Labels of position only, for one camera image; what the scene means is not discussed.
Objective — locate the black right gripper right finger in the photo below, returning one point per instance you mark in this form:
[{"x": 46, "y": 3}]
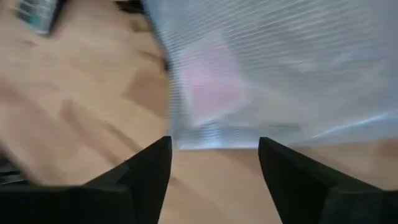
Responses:
[{"x": 311, "y": 202}]

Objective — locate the pink white playing cards box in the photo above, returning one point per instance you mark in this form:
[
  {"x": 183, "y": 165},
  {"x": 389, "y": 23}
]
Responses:
[{"x": 214, "y": 87}]

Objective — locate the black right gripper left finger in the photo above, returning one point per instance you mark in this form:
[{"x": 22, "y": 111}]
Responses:
[{"x": 109, "y": 202}]

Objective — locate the grey desktop calculator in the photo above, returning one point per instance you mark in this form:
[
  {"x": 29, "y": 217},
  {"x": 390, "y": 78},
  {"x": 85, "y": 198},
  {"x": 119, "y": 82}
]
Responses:
[{"x": 37, "y": 15}]

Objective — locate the white mesh zip pouch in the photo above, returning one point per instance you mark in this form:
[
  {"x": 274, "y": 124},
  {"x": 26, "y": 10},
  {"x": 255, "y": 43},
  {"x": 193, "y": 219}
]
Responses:
[{"x": 295, "y": 62}]

